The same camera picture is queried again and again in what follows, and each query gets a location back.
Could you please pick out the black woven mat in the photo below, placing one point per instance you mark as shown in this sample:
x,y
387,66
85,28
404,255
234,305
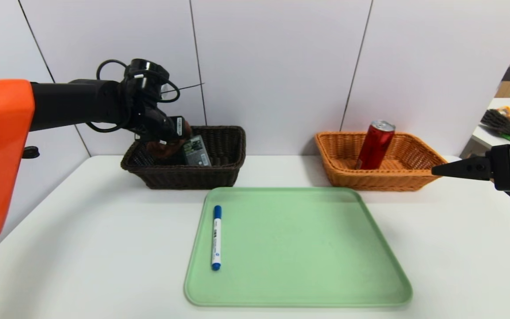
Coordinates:
x,y
498,122

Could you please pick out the white round side table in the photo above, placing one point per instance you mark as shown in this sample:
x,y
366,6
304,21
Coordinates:
x,y
485,135

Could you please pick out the light green plastic tray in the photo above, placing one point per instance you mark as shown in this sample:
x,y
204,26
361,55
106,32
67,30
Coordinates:
x,y
299,248

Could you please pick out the brown towel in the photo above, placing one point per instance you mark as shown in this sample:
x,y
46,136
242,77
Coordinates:
x,y
163,150

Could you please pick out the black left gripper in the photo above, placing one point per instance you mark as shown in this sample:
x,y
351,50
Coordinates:
x,y
176,127

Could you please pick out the orange wicker basket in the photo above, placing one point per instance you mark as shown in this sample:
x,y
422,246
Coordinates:
x,y
379,179

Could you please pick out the dark brown wicker basket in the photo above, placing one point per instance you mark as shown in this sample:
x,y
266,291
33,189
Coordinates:
x,y
219,177

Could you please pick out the red soda can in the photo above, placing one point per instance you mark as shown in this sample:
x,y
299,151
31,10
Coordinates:
x,y
374,146

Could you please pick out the blue and white marker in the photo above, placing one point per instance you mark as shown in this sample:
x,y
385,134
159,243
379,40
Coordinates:
x,y
216,239

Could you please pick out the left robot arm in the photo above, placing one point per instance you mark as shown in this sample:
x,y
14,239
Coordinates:
x,y
73,104

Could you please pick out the dark green pump bottle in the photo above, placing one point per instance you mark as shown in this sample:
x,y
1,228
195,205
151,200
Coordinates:
x,y
197,153

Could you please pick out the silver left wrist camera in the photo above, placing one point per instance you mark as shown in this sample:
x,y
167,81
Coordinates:
x,y
167,92

